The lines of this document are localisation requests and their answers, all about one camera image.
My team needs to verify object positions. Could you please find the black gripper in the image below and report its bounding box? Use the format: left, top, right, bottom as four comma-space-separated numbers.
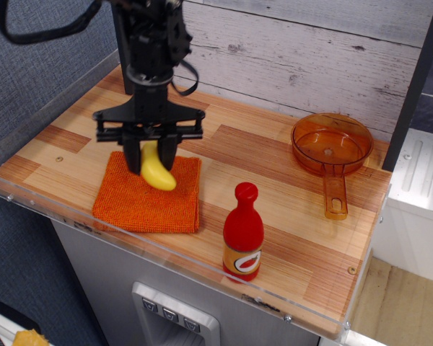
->
93, 82, 205, 175

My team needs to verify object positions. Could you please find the yellow toy banana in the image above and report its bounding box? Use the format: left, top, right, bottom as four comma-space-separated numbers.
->
141, 141, 177, 191

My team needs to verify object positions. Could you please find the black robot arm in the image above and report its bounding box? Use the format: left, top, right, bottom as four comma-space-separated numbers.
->
93, 1, 205, 174

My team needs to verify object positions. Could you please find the orange knitted cloth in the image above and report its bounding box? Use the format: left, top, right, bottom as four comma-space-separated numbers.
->
92, 151, 201, 234

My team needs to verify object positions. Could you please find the red toy sauce bottle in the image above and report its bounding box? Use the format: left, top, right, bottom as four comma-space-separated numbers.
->
222, 182, 264, 281

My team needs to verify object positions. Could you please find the grey toy fridge cabinet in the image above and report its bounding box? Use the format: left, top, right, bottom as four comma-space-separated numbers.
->
54, 221, 320, 345

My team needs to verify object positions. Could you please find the orange transparent toy pan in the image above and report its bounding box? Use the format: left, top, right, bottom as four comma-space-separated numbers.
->
292, 113, 374, 221

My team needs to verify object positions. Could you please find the yellow object bottom left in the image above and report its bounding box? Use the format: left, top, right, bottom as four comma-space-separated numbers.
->
12, 329, 51, 346

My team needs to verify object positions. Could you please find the white black device bottom left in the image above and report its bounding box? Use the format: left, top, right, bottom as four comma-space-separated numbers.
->
0, 302, 41, 345

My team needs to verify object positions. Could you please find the clear acrylic table guard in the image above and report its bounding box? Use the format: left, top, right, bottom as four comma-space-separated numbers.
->
0, 61, 390, 342

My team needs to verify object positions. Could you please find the white toy sink unit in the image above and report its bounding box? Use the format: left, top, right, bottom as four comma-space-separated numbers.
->
371, 129, 433, 280

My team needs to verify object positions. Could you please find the black cable loop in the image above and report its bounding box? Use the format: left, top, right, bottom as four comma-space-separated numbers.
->
171, 60, 200, 97

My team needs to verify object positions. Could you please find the dark grey left post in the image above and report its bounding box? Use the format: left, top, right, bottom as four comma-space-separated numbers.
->
111, 4, 134, 96

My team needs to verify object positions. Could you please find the dark grey post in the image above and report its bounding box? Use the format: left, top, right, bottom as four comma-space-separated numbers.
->
382, 16, 433, 172
111, 4, 134, 96

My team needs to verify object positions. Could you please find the dark grey right post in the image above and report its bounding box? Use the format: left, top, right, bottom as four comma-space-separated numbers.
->
382, 16, 433, 172

